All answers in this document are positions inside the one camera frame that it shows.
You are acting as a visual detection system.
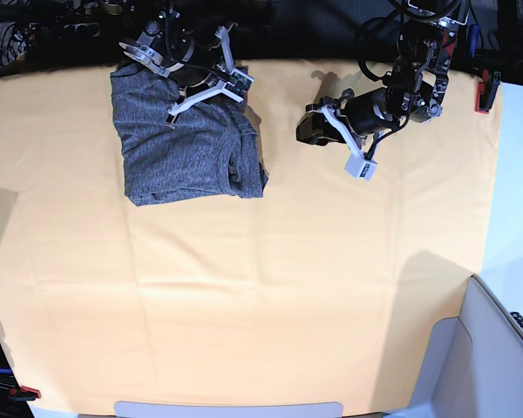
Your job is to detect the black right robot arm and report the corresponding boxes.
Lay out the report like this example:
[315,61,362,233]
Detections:
[110,2,256,156]

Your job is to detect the yellow table cloth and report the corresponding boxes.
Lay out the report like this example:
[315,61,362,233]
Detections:
[0,60,503,415]

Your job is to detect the red black clamp right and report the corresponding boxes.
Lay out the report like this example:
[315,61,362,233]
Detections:
[475,70,501,114]

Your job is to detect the grey tray edge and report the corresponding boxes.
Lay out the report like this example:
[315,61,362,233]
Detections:
[113,401,343,418]

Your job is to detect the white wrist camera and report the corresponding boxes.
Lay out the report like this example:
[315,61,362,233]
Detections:
[344,154,377,180]
[222,69,255,103]

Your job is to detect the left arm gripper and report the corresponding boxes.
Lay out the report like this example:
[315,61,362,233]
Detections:
[295,88,397,148]

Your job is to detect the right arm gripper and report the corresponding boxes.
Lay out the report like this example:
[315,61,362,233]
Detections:
[164,24,237,127]

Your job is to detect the grey long-sleeve shirt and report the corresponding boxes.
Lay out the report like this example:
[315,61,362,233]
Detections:
[110,64,268,206]

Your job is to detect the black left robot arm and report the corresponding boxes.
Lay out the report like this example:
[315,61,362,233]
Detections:
[295,1,469,159]

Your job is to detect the white cardboard box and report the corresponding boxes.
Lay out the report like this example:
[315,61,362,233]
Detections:
[405,276,523,417]

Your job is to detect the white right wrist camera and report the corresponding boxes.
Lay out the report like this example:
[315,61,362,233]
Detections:
[222,69,255,103]

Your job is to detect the red black clamp left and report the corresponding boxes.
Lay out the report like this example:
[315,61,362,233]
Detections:
[8,387,41,401]

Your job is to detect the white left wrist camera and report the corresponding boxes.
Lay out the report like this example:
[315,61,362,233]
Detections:
[344,154,377,180]

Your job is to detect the red black clamp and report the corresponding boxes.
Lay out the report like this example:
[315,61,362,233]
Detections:
[8,387,41,401]
[475,70,501,114]

